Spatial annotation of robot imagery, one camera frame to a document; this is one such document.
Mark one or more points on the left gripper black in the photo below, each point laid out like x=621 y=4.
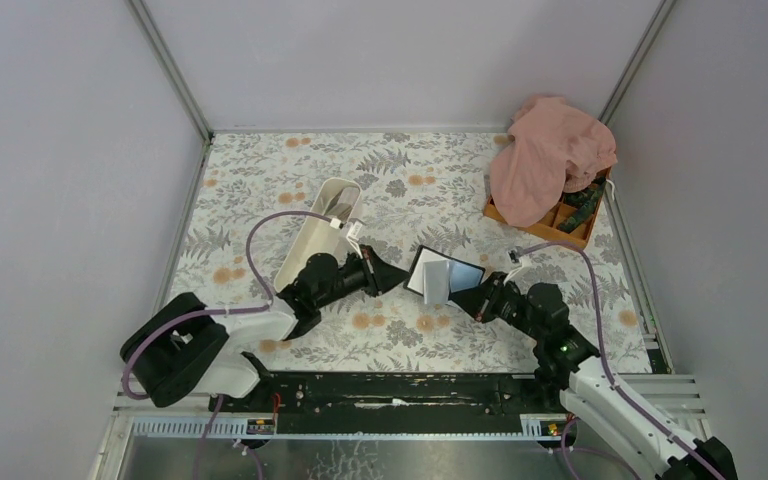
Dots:
x=368 y=273

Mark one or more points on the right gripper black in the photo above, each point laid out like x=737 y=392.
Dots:
x=484 y=300

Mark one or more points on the cream plastic oblong tray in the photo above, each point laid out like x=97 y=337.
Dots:
x=315 y=235

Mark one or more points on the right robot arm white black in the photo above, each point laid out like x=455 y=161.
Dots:
x=572 y=369

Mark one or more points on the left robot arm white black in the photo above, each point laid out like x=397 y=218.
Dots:
x=187 y=347

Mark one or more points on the floral patterned table mat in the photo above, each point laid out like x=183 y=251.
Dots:
x=417 y=189

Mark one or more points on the wooden organizer box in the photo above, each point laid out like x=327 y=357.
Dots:
x=573 y=218

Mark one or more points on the pink cloth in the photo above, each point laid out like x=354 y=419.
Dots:
x=555 y=148

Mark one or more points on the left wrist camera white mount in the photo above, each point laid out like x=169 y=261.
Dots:
x=351 y=232

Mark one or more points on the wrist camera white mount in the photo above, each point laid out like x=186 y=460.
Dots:
x=351 y=232
x=521 y=262

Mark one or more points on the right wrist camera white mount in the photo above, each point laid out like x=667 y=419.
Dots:
x=521 y=262

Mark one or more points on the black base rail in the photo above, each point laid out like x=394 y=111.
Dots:
x=335 y=403

